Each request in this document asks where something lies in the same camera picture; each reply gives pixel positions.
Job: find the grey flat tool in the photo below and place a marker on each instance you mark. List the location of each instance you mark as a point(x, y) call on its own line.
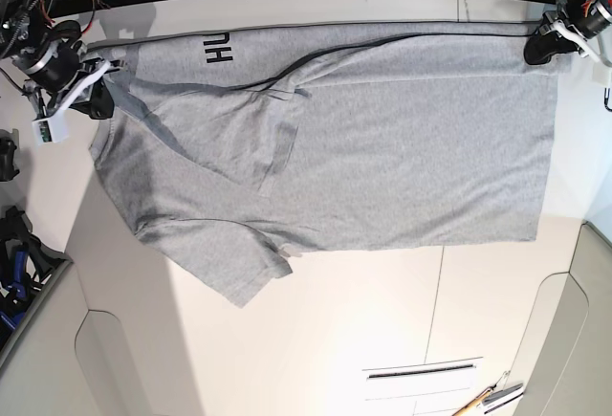
point(503, 397)

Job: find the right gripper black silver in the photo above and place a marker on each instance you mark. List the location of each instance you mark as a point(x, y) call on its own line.
point(55, 67)

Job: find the black device at left edge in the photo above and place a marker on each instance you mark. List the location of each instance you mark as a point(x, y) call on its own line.
point(9, 146)

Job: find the grey tray left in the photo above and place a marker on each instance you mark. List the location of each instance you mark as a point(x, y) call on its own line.
point(26, 322)

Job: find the grey T-shirt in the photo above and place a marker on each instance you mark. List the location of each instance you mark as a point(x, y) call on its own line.
point(230, 152)

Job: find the blue and black clamp tools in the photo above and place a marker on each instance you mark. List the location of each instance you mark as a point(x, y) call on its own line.
point(26, 264)

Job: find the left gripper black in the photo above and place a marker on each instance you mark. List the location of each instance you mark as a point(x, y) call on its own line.
point(565, 30)

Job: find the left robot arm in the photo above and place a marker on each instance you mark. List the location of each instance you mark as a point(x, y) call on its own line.
point(567, 29)

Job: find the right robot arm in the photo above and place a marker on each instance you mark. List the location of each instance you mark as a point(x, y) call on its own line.
point(29, 23)

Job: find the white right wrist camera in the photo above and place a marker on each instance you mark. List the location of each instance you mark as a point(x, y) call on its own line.
point(50, 130)

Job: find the wooden handled tool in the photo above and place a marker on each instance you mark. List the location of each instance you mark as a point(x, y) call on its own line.
point(474, 402)

